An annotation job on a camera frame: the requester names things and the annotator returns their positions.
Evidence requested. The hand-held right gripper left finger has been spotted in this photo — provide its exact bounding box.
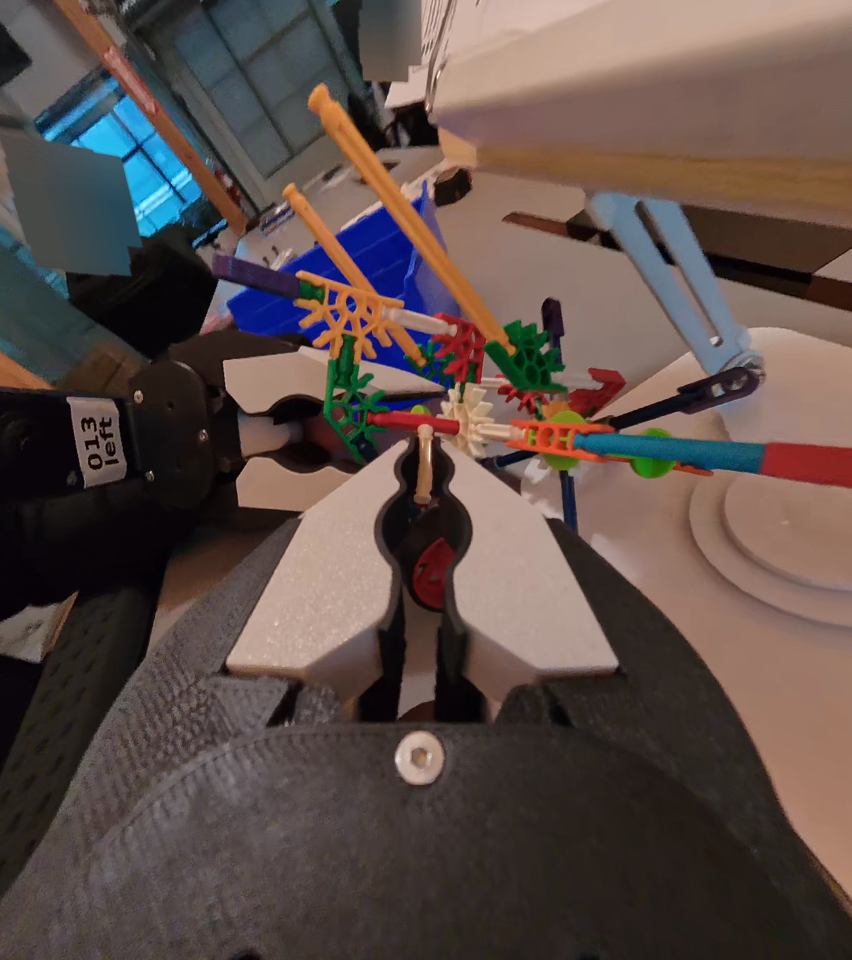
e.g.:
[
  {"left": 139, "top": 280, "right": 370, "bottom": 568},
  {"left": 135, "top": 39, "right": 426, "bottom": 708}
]
[{"left": 225, "top": 437, "right": 427, "bottom": 726}]

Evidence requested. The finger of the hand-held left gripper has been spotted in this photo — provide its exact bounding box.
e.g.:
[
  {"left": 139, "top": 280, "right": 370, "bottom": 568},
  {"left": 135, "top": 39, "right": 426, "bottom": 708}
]
[
  {"left": 234, "top": 416, "right": 371, "bottom": 517},
  {"left": 222, "top": 347, "right": 448, "bottom": 418}
]

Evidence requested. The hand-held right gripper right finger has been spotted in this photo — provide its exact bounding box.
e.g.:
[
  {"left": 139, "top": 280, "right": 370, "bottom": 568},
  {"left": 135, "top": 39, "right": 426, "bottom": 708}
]
[{"left": 426, "top": 442, "right": 619, "bottom": 724}]

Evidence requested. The colourful construction toy model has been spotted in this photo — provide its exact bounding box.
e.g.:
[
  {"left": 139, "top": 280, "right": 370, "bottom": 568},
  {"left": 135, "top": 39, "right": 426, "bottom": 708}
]
[{"left": 212, "top": 82, "right": 852, "bottom": 610}]

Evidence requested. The person's left forearm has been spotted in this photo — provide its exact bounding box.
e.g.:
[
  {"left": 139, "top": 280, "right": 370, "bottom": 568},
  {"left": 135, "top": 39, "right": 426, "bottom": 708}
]
[{"left": 0, "top": 478, "right": 198, "bottom": 633}]

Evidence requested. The blue plastic bin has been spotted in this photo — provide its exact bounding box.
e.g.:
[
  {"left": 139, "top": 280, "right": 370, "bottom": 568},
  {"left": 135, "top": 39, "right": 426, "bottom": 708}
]
[{"left": 226, "top": 180, "right": 466, "bottom": 370}]

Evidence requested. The person's black upper body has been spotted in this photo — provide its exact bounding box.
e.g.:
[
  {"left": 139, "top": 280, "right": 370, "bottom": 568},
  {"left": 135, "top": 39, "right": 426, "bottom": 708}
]
[{"left": 64, "top": 225, "right": 223, "bottom": 363}]

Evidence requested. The wooden beam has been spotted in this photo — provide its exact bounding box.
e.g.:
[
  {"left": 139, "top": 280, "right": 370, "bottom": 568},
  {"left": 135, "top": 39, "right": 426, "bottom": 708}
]
[{"left": 54, "top": 0, "right": 250, "bottom": 235}]

